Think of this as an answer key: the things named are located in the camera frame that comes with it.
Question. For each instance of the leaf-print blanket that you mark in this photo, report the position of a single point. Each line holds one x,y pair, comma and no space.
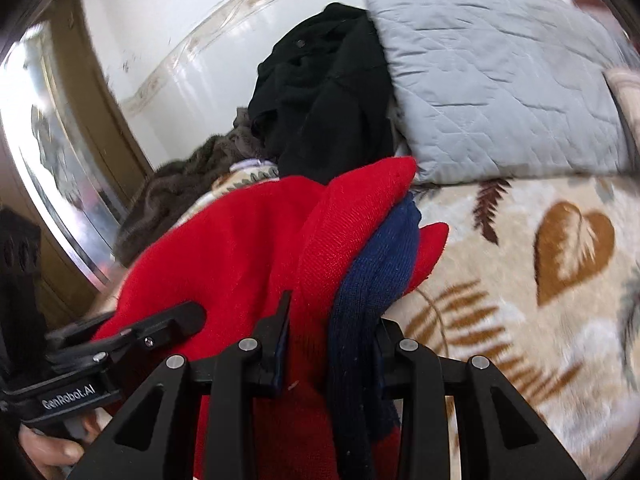
500,270

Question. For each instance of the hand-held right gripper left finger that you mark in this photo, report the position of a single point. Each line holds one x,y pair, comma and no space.
281,355

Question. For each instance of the pale lilac cloth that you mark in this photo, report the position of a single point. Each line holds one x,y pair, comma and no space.
252,165

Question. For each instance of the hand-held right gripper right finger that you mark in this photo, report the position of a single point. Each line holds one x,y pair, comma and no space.
415,360

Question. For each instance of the black garment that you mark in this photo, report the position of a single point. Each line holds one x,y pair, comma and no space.
325,95

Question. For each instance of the red and blue sweater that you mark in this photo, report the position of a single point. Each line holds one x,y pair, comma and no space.
225,250

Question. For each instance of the shiny glass door panel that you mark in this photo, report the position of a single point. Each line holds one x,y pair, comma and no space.
55,150

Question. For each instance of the brown fuzzy blanket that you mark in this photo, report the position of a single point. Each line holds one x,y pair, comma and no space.
170,195

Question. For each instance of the beige striped pillow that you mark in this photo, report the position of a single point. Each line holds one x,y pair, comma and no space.
627,105

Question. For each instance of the grey quilted pillow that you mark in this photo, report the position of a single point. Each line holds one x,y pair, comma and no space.
500,90

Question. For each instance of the wooden door frame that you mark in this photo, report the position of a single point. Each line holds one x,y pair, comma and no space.
100,125

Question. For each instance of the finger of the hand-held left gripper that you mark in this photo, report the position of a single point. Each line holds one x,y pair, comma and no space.
170,322
75,337

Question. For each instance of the person's left hand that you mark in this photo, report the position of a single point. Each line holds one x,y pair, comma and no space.
50,450

